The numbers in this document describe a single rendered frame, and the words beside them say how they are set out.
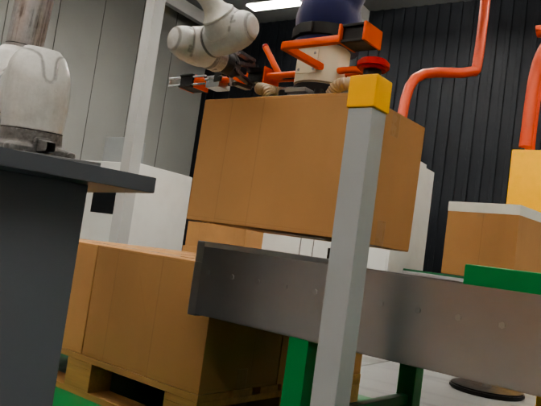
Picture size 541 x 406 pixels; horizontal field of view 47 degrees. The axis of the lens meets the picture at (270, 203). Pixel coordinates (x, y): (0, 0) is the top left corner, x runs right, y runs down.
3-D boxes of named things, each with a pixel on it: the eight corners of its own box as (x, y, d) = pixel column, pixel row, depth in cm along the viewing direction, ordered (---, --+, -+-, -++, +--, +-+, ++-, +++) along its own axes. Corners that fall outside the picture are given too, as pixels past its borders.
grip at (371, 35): (380, 50, 165) (383, 31, 165) (364, 39, 158) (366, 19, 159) (353, 52, 170) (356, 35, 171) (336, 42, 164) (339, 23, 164)
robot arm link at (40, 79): (9, 125, 152) (22, 35, 152) (-12, 125, 166) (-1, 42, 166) (73, 136, 162) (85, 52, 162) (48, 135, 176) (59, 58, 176)
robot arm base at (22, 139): (12, 149, 147) (16, 126, 147) (-20, 145, 164) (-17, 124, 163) (84, 160, 160) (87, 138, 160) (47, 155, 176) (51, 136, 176)
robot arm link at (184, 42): (196, 74, 202) (226, 64, 194) (159, 58, 190) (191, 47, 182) (196, 43, 204) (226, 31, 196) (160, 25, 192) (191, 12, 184)
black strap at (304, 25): (373, 54, 206) (374, 43, 206) (334, 29, 188) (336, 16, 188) (316, 60, 220) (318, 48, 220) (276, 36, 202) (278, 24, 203)
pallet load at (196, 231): (277, 292, 984) (285, 234, 991) (239, 290, 899) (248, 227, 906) (217, 280, 1051) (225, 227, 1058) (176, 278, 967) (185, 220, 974)
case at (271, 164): (408, 252, 197) (425, 127, 200) (340, 238, 166) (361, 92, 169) (263, 232, 235) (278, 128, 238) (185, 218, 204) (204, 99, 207)
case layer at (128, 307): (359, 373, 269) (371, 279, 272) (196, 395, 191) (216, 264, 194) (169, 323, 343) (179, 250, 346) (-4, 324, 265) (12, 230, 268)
